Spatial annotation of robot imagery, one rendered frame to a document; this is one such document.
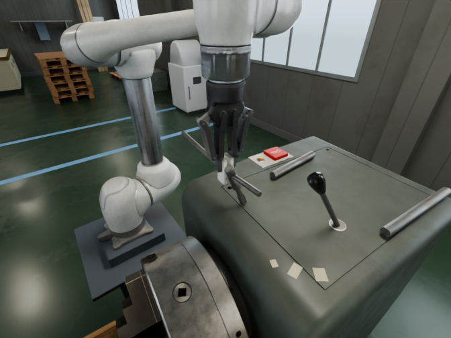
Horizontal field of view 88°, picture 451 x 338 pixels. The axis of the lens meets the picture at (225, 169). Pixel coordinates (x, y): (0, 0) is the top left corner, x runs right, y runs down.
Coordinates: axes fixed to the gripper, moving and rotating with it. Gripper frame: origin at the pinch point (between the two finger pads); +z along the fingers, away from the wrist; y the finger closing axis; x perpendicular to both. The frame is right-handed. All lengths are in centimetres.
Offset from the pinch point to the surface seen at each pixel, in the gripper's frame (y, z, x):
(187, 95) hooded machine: -152, 95, -382
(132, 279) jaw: 25.9, 14.4, 6.2
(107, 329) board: 37, 44, -4
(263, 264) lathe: 3.8, 9.6, 19.8
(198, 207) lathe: 6.4, 11.3, -2.8
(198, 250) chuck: 12.4, 11.3, 9.1
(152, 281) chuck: 22.7, 11.1, 10.9
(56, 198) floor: 78, 135, -223
